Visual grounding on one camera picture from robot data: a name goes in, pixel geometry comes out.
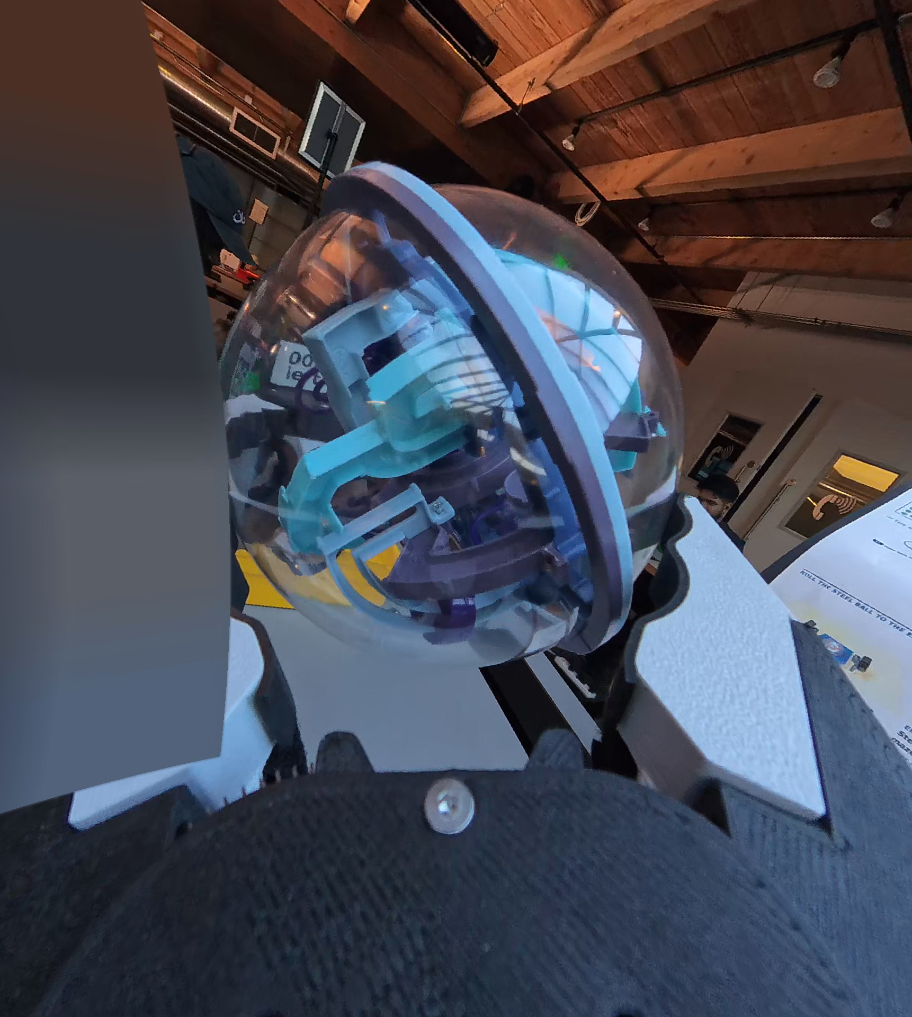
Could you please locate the grey wall vent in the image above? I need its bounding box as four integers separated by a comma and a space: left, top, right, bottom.
228, 105, 284, 157

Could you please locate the black ceiling box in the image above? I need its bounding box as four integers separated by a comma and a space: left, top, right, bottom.
407, 0, 502, 66

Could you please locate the dark hanging jacket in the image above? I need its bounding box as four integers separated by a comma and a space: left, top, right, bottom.
176, 133, 257, 265

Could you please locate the clear plastic maze ball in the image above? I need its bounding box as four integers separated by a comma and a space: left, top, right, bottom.
220, 161, 684, 668

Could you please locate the framed wall poster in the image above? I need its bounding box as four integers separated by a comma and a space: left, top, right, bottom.
688, 412, 764, 487

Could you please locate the rectangular panel light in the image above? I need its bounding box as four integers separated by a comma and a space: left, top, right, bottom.
297, 79, 367, 181

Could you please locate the lit window with sign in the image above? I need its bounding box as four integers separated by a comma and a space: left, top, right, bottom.
780, 451, 904, 543

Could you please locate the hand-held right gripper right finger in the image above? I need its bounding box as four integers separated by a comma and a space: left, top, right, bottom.
597, 494, 828, 823

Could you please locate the printed instruction sheet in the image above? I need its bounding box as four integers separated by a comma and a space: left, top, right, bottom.
768, 477, 912, 845

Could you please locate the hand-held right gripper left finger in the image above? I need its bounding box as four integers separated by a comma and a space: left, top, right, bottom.
67, 613, 308, 829

